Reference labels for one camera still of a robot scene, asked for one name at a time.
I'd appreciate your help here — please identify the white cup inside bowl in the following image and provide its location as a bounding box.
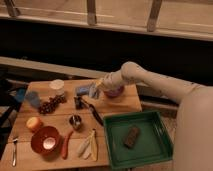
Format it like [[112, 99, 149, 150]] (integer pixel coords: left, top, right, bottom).
[[43, 137, 56, 150]]

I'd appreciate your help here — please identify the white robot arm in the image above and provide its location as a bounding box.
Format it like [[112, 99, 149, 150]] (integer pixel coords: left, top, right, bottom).
[[96, 62, 213, 171]]

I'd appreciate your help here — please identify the small metal cup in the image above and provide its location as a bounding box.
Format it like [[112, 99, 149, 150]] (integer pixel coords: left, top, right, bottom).
[[69, 115, 82, 130]]

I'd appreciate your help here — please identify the black chair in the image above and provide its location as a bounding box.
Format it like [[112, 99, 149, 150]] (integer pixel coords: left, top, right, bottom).
[[0, 78, 27, 158]]

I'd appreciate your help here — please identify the blue sponge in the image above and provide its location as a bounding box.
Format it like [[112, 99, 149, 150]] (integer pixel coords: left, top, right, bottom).
[[75, 85, 90, 96]]

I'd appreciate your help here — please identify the red-yellow apple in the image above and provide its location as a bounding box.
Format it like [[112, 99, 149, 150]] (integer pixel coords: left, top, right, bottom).
[[26, 117, 43, 132]]

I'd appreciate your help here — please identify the bunch of dark grapes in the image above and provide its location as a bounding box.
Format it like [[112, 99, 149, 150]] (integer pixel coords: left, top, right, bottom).
[[38, 95, 67, 114]]

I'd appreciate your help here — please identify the orange-red bowl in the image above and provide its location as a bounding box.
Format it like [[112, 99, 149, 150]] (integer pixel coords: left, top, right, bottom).
[[31, 126, 61, 155]]

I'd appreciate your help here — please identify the orange carrot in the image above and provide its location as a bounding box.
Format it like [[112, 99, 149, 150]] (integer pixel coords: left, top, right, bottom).
[[61, 130, 73, 160]]

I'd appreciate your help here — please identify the black handled can opener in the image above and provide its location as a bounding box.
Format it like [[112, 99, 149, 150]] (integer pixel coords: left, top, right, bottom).
[[74, 96, 103, 125]]

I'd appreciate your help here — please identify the green plastic tray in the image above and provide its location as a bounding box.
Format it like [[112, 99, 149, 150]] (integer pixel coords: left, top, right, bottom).
[[103, 111, 173, 170]]

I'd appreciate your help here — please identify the purple bowl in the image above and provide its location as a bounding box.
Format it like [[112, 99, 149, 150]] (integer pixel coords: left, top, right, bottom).
[[104, 86, 125, 98]]

